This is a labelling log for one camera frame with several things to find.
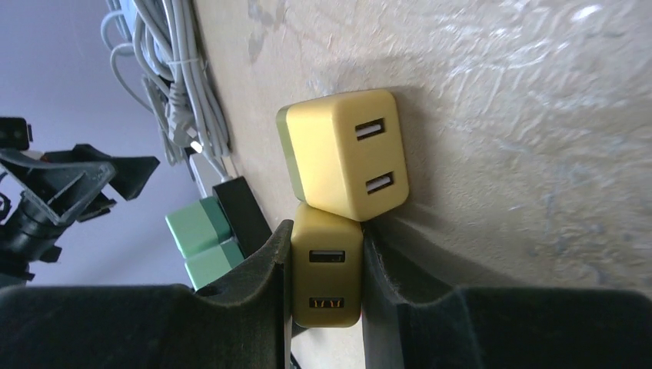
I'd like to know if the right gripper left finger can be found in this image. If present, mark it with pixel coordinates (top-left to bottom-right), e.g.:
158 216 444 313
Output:
1 220 293 368

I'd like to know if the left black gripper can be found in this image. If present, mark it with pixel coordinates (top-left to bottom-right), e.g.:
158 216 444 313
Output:
1 117 160 285

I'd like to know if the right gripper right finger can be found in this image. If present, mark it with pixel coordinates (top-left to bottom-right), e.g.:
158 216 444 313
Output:
362 224 651 368

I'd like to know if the green plug black strip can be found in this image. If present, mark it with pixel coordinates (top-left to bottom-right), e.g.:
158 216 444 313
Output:
165 197 232 259
185 240 245 291

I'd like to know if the black power strip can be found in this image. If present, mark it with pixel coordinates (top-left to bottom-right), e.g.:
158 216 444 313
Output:
212 176 272 258

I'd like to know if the yellow plug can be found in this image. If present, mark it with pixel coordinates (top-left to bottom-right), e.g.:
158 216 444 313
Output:
275 89 409 221
291 203 364 328

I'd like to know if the white power strip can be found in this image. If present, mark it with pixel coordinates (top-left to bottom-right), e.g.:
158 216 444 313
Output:
189 154 223 198

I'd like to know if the bundled grey cable centre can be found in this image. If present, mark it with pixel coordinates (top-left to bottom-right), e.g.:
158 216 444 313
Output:
99 0 241 179

